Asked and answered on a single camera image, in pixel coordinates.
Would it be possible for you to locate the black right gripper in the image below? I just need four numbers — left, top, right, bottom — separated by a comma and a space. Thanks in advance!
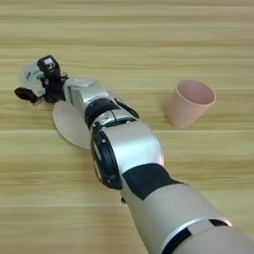
13, 72, 69, 105

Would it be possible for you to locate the round beige plate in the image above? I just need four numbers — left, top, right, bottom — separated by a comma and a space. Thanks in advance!
52, 88, 131, 150

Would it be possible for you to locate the pink plastic cup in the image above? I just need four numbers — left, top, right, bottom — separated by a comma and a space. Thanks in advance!
163, 78, 217, 130

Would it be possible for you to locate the clear tape roll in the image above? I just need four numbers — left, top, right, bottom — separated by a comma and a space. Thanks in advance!
19, 62, 48, 97

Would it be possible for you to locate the small black box white label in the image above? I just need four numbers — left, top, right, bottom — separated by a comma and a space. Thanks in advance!
36, 55, 62, 79

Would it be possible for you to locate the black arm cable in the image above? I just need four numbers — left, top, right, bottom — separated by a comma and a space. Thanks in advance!
113, 97, 141, 120

